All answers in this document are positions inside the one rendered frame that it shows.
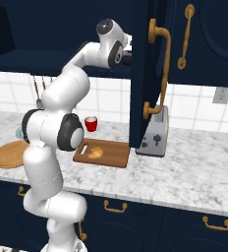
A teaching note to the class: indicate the grey wall outlet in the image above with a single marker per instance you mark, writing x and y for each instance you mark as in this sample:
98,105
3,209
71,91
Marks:
221,95

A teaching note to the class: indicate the round wooden plate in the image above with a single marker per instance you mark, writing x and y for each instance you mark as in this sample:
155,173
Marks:
9,155

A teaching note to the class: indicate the brown wooden cutting board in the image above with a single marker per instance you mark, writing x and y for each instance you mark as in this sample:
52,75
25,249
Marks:
114,154

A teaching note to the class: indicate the hanging metal spatula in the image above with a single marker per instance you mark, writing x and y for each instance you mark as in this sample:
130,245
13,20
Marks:
38,98

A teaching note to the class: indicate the golden croissant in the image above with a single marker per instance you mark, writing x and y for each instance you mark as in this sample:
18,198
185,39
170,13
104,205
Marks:
95,153

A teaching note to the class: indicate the closed navy cabinet door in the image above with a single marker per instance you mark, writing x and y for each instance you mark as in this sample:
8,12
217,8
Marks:
214,36

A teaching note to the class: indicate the red cup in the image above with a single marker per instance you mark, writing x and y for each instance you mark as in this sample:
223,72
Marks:
91,124

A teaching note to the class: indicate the navy drawer front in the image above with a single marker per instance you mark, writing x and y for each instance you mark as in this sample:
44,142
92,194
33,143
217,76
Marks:
201,233
125,226

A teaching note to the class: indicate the navy base cabinet door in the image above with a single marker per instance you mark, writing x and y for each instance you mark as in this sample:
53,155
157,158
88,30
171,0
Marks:
4,213

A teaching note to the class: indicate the silver toaster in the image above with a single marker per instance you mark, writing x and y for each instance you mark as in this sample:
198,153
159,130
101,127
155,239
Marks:
156,138

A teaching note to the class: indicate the open navy cabinet door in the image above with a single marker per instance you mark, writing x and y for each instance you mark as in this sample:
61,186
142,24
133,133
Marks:
144,82

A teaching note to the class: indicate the hanging metal utensil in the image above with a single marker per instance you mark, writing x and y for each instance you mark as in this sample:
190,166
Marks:
43,82

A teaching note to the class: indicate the navy wall cabinet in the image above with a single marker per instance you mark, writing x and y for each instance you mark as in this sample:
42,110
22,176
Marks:
37,29

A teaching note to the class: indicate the teal round object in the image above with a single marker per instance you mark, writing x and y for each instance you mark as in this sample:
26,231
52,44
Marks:
19,133

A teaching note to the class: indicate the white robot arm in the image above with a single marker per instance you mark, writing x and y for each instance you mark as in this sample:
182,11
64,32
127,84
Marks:
50,131

